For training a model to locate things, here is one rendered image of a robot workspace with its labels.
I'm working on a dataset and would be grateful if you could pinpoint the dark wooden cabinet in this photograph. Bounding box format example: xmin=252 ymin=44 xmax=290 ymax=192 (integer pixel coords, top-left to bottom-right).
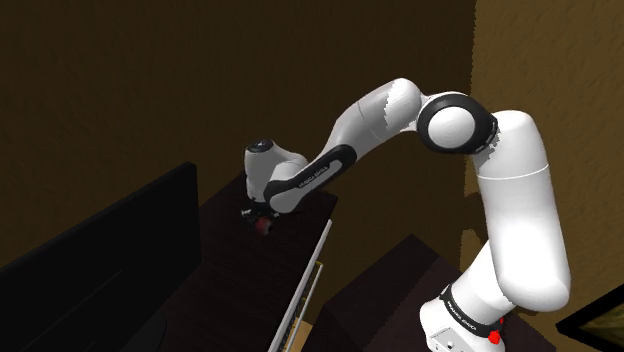
xmin=119 ymin=170 xmax=339 ymax=352

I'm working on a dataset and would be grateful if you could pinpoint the dark robot stand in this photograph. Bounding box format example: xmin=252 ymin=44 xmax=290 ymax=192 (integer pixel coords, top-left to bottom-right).
xmin=301 ymin=233 xmax=557 ymax=352

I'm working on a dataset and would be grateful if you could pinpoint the black flat television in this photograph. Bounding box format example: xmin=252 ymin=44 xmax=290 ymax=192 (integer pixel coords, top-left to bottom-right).
xmin=0 ymin=161 xmax=203 ymax=352

